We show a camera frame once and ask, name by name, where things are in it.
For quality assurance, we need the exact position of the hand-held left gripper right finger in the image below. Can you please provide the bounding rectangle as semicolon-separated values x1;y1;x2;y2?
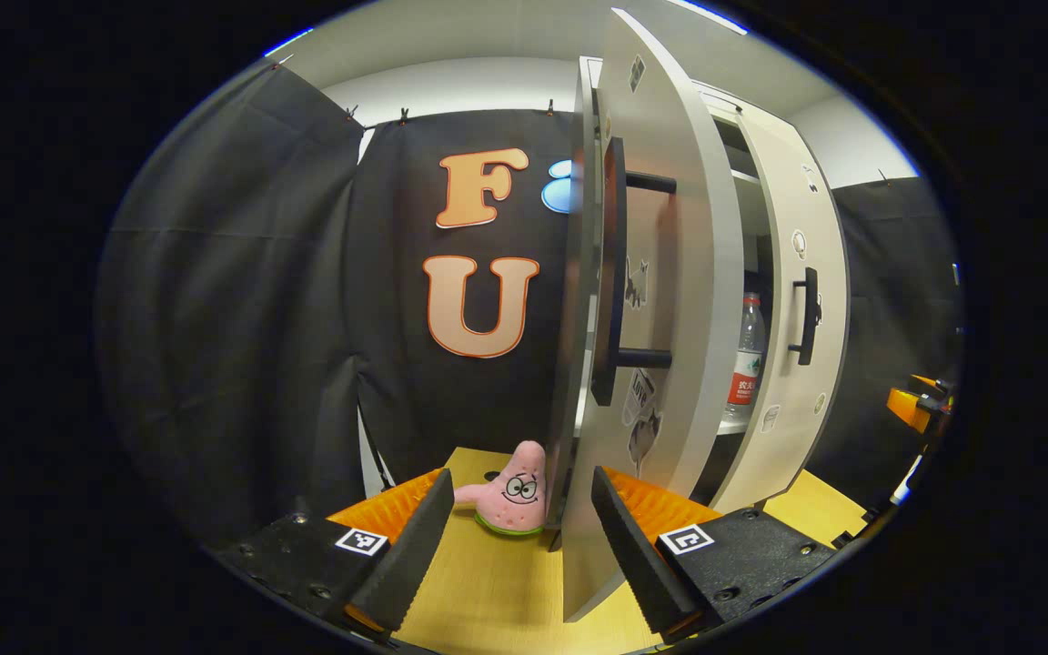
590;466;839;640

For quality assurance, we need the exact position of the ceiling light strip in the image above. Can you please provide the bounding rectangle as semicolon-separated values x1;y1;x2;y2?
265;27;314;57
665;0;751;35

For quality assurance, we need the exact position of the pink star plush toy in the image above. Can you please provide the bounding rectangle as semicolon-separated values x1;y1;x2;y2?
453;440;550;538

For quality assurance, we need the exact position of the black backdrop cloth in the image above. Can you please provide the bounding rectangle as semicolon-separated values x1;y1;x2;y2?
95;62;598;551
806;177;963;510

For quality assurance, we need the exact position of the white cabinet door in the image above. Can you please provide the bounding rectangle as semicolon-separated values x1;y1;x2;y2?
710;98;852;515
547;7;745;624

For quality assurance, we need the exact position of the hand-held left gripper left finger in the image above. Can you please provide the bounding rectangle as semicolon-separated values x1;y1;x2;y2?
215;469;457;638

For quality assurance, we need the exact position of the black cabinet door handle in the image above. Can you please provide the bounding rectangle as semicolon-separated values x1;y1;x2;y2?
590;136;678;408
788;267;823;367

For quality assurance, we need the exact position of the clear red label water bottle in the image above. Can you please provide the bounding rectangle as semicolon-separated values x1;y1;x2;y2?
724;291;767;427

